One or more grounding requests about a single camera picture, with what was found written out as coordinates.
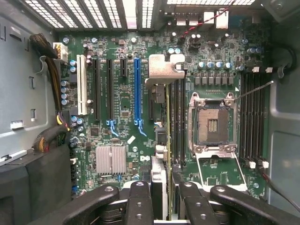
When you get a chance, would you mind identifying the white expansion slot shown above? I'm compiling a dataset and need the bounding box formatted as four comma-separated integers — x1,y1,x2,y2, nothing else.
76,54,88,116

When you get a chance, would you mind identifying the metal socket cover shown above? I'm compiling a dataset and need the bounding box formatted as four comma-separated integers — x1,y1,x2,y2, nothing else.
194,151,249,190

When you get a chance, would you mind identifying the black air shroud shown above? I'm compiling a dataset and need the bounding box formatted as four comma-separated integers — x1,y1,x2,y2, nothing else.
0,145,72,225

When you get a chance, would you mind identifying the silver chipset heatsink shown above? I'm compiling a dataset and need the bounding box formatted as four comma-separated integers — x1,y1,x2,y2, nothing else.
96,145,127,175

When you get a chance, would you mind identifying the red black twisted wire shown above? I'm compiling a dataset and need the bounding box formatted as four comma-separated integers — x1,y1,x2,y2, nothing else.
179,0,236,39

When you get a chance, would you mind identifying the short black expansion slot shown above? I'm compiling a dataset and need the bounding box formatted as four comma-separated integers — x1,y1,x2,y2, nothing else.
120,58,128,78

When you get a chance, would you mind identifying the green motherboard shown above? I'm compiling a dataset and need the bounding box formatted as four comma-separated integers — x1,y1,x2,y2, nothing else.
57,30,270,202

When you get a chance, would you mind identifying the sleeved power cable bundle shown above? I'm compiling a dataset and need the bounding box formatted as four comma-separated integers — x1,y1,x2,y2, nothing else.
32,112,71,153
30,33,69,111

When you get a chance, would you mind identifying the CPU socket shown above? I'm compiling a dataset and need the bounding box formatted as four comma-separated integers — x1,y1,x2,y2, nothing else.
189,92,240,153

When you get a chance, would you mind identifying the open PC case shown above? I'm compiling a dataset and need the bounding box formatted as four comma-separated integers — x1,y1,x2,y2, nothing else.
0,0,300,225

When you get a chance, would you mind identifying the black fan wire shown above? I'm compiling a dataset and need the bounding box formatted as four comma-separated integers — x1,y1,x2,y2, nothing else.
256,164,300,214

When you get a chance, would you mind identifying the long black expansion slot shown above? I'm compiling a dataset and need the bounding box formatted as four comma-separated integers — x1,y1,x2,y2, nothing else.
106,58,114,121
93,58,101,121

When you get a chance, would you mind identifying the socket locking lever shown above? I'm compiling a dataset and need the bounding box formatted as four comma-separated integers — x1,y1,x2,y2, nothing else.
234,81,274,101

